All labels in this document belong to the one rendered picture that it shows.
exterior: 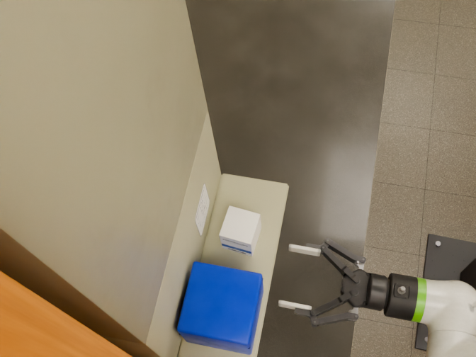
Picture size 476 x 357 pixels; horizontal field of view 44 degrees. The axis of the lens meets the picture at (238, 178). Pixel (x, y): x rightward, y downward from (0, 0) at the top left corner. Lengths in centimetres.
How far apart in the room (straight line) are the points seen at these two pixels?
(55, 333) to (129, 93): 32
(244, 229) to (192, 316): 15
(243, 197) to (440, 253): 171
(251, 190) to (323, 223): 61
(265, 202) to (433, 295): 47
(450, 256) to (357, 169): 105
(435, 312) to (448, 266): 130
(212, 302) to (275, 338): 67
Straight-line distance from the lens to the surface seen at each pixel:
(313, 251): 131
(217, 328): 81
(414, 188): 269
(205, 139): 82
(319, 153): 164
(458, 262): 259
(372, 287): 127
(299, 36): 186
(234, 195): 96
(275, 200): 96
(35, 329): 19
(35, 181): 37
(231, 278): 83
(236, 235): 88
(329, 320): 127
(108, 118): 46
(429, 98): 292
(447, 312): 128
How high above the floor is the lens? 239
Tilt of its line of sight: 65 degrees down
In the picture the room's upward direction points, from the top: 8 degrees counter-clockwise
